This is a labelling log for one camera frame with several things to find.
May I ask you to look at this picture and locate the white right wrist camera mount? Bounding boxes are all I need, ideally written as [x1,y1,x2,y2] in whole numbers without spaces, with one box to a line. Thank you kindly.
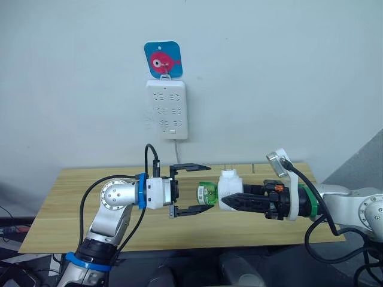
[265,148,300,222]

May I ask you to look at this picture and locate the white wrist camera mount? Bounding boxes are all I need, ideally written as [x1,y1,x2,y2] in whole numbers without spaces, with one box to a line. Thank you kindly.
[265,148,300,222]
[145,176,169,209]

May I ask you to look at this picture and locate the dark floor device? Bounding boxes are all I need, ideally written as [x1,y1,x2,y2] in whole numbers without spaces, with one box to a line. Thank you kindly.
[0,261,41,287]

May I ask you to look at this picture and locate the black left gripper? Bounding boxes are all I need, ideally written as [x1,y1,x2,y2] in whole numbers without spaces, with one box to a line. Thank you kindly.
[163,163,215,219]

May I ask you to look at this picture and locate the white wall power strip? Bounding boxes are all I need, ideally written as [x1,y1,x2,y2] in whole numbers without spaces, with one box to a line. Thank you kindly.
[145,79,190,141]

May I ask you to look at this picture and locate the blue fish wall hook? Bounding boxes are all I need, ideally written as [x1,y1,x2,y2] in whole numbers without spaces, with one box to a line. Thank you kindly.
[143,40,184,81]

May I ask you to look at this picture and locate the dark rounded shape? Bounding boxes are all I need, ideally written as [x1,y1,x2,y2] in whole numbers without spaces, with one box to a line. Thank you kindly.
[145,264,178,287]

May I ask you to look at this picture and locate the green repellent liquid bottle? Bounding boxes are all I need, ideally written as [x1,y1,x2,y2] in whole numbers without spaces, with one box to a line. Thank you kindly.
[196,181,218,207]

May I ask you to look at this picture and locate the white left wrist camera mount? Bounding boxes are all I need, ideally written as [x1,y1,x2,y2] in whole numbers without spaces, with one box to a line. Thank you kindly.
[145,176,169,209]

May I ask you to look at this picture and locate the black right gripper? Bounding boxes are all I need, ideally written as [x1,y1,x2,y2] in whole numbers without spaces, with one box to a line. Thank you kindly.
[220,179,291,222]

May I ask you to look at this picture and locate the white mosquito repellent heater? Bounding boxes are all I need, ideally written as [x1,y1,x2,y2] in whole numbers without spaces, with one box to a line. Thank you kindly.
[217,163,245,212]

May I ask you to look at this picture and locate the black and red floor cables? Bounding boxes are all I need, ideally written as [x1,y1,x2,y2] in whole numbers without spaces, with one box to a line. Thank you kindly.
[0,206,31,243]

